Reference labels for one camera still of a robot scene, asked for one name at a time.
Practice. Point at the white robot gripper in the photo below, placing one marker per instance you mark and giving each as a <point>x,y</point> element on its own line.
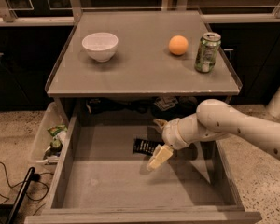
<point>171,133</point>

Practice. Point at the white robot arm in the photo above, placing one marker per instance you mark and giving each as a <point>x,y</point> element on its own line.
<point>212,120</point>

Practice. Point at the dark clutter inside cabinet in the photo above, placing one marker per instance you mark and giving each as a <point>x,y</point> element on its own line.
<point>167,108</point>

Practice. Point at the grey open top drawer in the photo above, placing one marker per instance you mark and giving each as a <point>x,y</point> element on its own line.
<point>100,180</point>

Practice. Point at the white ceramic bowl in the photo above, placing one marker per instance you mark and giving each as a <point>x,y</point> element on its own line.
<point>100,46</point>

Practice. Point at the green snack bag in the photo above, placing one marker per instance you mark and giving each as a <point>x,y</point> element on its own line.
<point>53,131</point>

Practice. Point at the black bar on floor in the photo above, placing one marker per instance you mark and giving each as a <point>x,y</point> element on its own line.
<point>20,196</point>

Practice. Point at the orange fruit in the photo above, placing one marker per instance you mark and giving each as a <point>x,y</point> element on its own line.
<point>178,45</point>

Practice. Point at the green soda can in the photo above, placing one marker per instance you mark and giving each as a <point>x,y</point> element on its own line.
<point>207,52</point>

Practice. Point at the grey counter cabinet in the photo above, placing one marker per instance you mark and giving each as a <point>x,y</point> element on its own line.
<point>143,66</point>

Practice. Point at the black rxbar chocolate wrapper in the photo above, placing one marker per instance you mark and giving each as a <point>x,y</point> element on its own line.
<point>143,146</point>

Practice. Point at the white rail behind counter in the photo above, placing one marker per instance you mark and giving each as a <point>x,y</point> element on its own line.
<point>207,18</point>

